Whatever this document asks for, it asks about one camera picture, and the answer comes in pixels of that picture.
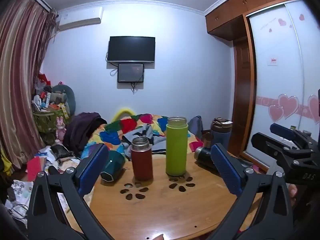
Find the person's right hand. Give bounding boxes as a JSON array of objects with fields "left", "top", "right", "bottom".
[{"left": 287, "top": 184, "right": 298, "bottom": 206}]

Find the wooden overhead cabinet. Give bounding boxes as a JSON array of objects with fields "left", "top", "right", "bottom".
[{"left": 205, "top": 0, "right": 301, "bottom": 40}]

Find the colourful printed blanket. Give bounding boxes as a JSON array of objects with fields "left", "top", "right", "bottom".
[{"left": 81, "top": 114, "right": 204, "bottom": 161}]

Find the green basket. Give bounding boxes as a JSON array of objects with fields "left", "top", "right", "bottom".
[{"left": 34, "top": 110, "right": 67, "bottom": 133}]

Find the grey plush cushion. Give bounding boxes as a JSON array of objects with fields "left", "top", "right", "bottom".
[{"left": 51, "top": 84, "right": 76, "bottom": 117}]

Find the tall green cup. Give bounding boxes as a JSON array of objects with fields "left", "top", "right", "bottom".
[{"left": 166, "top": 116, "right": 188, "bottom": 176}]

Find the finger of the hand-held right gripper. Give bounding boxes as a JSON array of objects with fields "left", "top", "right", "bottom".
[
  {"left": 251, "top": 132, "right": 314, "bottom": 167},
  {"left": 269, "top": 123, "right": 313, "bottom": 147}
]

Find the black cup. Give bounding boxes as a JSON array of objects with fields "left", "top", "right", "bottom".
[{"left": 194, "top": 146, "right": 253, "bottom": 171}]

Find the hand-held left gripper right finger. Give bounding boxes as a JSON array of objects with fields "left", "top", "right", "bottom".
[{"left": 207, "top": 143, "right": 294, "bottom": 240}]

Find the wall-mounted black television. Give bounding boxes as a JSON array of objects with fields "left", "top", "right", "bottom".
[{"left": 107, "top": 36, "right": 156, "bottom": 63}]

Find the round wooden table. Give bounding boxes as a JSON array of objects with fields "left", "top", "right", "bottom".
[{"left": 89, "top": 152, "right": 266, "bottom": 240}]

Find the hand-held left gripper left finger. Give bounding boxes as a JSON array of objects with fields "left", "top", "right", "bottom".
[{"left": 26, "top": 143, "right": 114, "bottom": 240}]

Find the dark purple clothing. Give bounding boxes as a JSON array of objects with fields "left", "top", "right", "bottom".
[{"left": 64, "top": 112, "right": 108, "bottom": 153}]

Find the floor clutter of papers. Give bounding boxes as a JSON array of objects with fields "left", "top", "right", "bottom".
[{"left": 5, "top": 144, "right": 84, "bottom": 227}]

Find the small black wall monitor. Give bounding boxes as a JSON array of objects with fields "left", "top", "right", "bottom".
[{"left": 117, "top": 63, "right": 145, "bottom": 83}]

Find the blue bottle with brown lid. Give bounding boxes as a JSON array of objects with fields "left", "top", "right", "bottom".
[{"left": 210, "top": 117, "right": 233, "bottom": 153}]

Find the wooden door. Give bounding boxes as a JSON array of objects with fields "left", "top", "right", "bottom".
[{"left": 232, "top": 36, "right": 257, "bottom": 156}]

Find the white air conditioner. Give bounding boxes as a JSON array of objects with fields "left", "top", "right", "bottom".
[{"left": 57, "top": 7, "right": 103, "bottom": 31}]

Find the yellow ring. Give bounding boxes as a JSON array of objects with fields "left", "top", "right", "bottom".
[{"left": 111, "top": 107, "right": 137, "bottom": 123}]

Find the white heart-print sliding door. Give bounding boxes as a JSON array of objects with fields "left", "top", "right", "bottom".
[{"left": 246, "top": 0, "right": 320, "bottom": 172}]

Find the striped red curtain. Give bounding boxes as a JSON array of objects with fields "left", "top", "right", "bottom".
[{"left": 0, "top": 0, "right": 59, "bottom": 173}]

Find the dark green cup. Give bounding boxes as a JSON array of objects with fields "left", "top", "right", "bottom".
[{"left": 100, "top": 150, "right": 125, "bottom": 182}]

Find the grey blue bag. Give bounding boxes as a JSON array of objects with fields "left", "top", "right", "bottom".
[{"left": 187, "top": 116, "right": 203, "bottom": 141}]

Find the red booklet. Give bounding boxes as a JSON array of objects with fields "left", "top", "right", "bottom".
[{"left": 26, "top": 156, "right": 48, "bottom": 181}]

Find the pink bunny toy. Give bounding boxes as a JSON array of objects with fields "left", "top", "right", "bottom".
[{"left": 55, "top": 116, "right": 67, "bottom": 140}]

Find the pile of household clutter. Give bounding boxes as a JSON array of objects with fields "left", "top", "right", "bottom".
[{"left": 31, "top": 72, "right": 71, "bottom": 117}]

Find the red steel cup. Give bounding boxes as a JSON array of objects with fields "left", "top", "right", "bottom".
[{"left": 130, "top": 137, "right": 153, "bottom": 181}]

